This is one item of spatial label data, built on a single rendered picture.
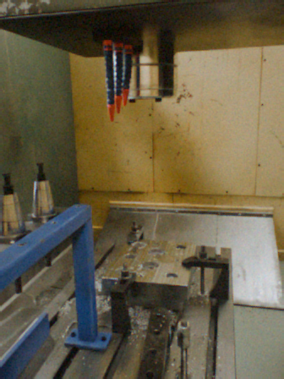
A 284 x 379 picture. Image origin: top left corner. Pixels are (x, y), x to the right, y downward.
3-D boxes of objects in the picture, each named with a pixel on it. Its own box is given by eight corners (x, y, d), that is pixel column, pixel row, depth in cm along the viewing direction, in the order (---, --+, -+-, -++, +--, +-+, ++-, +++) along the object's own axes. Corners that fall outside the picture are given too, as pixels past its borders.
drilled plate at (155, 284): (101, 294, 95) (101, 277, 94) (129, 251, 123) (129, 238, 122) (188, 303, 90) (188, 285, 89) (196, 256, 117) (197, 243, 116)
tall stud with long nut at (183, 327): (176, 383, 69) (176, 323, 67) (177, 373, 72) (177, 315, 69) (190, 386, 69) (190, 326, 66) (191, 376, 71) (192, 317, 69)
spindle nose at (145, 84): (180, 96, 79) (180, 39, 76) (109, 99, 79) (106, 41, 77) (176, 98, 94) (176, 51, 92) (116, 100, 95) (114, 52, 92)
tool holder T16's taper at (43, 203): (50, 216, 69) (47, 183, 68) (29, 216, 70) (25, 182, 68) (58, 210, 73) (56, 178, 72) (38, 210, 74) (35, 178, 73)
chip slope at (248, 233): (61, 310, 147) (57, 250, 141) (111, 247, 210) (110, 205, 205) (292, 337, 126) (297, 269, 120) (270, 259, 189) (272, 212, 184)
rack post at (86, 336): (63, 346, 81) (54, 222, 75) (73, 332, 86) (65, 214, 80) (105, 352, 79) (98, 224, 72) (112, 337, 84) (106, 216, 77)
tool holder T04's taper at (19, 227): (19, 236, 59) (14, 196, 57) (-7, 235, 59) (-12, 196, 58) (30, 227, 63) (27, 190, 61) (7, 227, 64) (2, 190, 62)
